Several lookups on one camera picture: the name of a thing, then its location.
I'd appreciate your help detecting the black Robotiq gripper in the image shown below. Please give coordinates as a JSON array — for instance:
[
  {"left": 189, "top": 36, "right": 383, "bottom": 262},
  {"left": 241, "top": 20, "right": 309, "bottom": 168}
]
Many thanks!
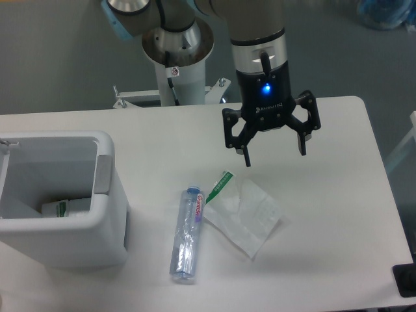
[{"left": 222, "top": 62, "right": 321, "bottom": 167}]

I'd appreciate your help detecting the clear crushed plastic bottle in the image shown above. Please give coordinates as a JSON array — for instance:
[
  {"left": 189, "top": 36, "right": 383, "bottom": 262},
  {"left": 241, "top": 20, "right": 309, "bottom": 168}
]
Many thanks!
[{"left": 169, "top": 185, "right": 205, "bottom": 281}]

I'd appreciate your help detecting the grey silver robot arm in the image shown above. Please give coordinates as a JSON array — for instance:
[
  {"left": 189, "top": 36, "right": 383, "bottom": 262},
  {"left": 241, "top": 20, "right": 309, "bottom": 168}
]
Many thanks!
[{"left": 101, "top": 1, "right": 321, "bottom": 157}]

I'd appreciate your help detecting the white open trash can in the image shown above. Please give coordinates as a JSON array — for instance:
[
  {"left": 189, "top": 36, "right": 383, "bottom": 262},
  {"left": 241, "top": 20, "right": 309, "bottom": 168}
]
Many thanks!
[{"left": 1, "top": 130, "right": 129, "bottom": 268}]

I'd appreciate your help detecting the blue plastic bag on floor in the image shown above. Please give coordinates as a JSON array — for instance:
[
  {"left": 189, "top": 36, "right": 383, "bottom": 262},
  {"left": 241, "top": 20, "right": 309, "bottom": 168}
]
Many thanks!
[{"left": 356, "top": 1, "right": 415, "bottom": 32}]

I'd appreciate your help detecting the black device at table edge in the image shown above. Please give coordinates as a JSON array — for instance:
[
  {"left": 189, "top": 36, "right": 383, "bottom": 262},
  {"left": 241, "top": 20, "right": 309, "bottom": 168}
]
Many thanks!
[{"left": 392, "top": 263, "right": 415, "bottom": 298}]

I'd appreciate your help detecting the white green package in bin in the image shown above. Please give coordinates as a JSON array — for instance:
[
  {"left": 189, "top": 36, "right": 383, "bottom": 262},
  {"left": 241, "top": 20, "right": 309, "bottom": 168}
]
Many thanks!
[{"left": 41, "top": 198, "right": 91, "bottom": 218}]

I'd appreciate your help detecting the white metal base frame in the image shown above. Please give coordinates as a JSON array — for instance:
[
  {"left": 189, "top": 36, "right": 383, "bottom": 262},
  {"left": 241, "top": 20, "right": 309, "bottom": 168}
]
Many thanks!
[{"left": 112, "top": 77, "right": 231, "bottom": 109}]

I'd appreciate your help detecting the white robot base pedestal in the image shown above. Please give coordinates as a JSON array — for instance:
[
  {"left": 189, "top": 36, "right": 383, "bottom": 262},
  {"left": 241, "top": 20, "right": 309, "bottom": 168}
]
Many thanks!
[{"left": 142, "top": 18, "right": 214, "bottom": 99}]

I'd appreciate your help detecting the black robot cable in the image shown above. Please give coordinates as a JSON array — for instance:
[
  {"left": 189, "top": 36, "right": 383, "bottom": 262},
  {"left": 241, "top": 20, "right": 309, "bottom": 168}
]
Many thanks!
[{"left": 164, "top": 51, "right": 181, "bottom": 107}]

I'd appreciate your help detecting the white frame at right edge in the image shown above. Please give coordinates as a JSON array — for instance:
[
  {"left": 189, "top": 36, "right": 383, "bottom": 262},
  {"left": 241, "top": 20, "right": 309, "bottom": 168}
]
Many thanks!
[{"left": 385, "top": 111, "right": 415, "bottom": 174}]

